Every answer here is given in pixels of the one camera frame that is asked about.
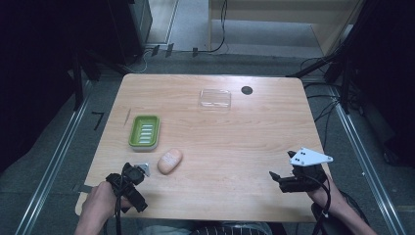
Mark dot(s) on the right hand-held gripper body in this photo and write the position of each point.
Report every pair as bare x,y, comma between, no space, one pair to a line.
305,178

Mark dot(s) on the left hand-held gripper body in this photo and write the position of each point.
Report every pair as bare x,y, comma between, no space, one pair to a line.
128,184

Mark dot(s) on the peach soap bar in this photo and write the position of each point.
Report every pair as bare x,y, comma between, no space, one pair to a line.
169,161

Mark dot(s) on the green soap dish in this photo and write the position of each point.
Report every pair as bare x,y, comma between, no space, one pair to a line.
144,133

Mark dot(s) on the person's right hand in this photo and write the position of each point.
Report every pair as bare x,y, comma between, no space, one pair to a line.
323,196

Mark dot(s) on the person's left hand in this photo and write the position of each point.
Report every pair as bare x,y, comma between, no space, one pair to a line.
99,200

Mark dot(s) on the thin wooden stick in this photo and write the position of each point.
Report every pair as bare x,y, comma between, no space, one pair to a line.
127,117

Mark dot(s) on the black round table grommet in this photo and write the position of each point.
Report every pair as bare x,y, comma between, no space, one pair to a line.
246,90

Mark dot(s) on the clear plastic lid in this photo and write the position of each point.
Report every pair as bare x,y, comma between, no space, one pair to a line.
215,99

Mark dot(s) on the black metal stand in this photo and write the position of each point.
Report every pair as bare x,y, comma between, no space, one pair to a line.
80,81
329,60

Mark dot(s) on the light wooden furniture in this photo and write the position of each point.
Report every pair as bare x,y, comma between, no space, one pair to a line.
284,23

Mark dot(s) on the black cabinet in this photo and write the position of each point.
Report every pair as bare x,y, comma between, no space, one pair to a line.
129,29

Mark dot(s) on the aluminium floor rail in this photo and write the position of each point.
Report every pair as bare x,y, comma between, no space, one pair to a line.
367,163
54,163

